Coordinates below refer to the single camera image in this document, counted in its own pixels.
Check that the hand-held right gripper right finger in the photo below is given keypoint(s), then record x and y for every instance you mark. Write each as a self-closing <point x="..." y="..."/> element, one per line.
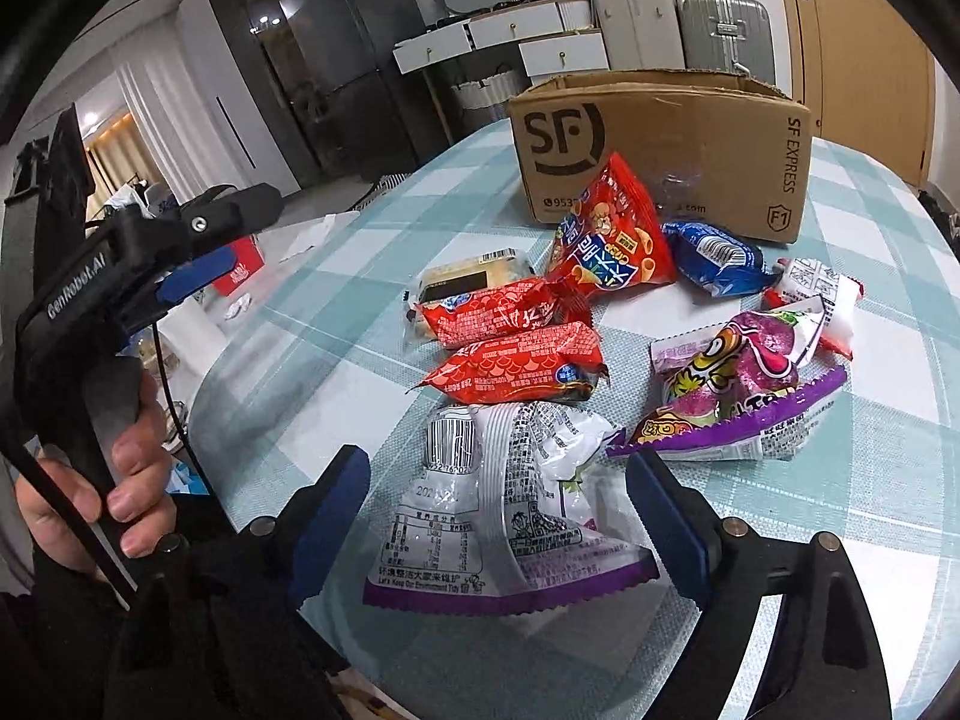
<point x="667" y="532"/>

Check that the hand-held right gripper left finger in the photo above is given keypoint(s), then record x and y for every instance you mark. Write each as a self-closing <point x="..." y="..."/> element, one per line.
<point x="330" y="517"/>

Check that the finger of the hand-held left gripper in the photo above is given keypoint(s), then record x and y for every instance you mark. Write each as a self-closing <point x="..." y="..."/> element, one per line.
<point x="201" y="276"/>

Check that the purple snack bag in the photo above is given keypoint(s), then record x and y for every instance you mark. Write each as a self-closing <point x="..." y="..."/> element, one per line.
<point x="487" y="510"/>
<point x="735" y="375"/>

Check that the red cookie packet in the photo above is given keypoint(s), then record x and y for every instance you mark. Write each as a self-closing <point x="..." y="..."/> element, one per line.
<point x="517" y="364"/>
<point x="495" y="315"/>

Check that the white packet with red edges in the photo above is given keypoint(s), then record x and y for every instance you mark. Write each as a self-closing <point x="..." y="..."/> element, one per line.
<point x="817" y="292"/>

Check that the brown cardboard box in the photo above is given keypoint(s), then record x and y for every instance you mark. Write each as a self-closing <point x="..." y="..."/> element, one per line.
<point x="675" y="135"/>

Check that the person's left hand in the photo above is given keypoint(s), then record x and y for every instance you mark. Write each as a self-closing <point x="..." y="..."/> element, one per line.
<point x="139" y="480"/>

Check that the red tissue pack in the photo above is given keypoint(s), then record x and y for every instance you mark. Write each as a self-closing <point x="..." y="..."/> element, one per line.
<point x="240" y="266"/>

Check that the white curtain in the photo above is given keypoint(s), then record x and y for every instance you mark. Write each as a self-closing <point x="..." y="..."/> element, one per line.
<point x="172" y="127"/>

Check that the checked tablecloth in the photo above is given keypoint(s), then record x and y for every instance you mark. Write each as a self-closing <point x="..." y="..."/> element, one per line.
<point x="862" y="465"/>

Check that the dark grey refrigerator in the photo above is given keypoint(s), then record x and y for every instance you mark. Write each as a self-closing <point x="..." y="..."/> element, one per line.
<point x="337" y="52"/>

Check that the clear wrapped cake packet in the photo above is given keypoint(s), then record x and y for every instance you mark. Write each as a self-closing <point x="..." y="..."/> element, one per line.
<point x="465" y="270"/>

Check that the blue cookie packet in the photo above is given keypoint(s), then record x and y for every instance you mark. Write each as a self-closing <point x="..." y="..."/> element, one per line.
<point x="712" y="255"/>

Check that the red chip bag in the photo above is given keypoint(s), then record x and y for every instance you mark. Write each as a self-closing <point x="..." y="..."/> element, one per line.
<point x="607" y="240"/>

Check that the woven laundry basket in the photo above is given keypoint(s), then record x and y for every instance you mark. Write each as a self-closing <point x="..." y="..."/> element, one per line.
<point x="487" y="101"/>

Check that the white drawer cabinet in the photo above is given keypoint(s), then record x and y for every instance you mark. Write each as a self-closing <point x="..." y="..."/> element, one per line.
<point x="562" y="52"/>

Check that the silver suitcase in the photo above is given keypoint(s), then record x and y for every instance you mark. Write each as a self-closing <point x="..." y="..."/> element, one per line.
<point x="724" y="34"/>

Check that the beige suitcase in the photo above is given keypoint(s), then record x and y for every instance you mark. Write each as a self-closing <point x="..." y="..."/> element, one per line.
<point x="637" y="26"/>

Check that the wooden door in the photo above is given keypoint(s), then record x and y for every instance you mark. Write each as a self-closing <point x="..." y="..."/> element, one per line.
<point x="862" y="52"/>

